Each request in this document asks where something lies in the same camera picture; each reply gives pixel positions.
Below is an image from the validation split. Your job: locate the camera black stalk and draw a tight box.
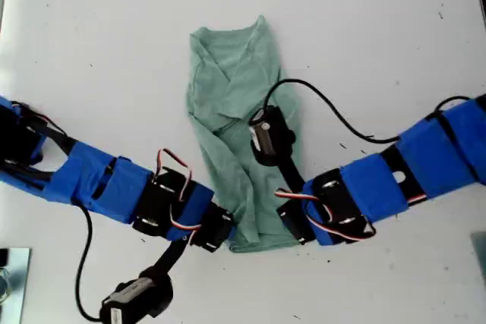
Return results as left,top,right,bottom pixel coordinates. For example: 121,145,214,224
279,159,305,193
149,238,191,278

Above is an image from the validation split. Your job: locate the green t-shirt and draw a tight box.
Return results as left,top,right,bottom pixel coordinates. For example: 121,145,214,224
185,14,305,253

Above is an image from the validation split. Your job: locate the gripper red white wire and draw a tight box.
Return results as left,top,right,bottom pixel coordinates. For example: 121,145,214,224
274,187,377,244
156,146,203,234

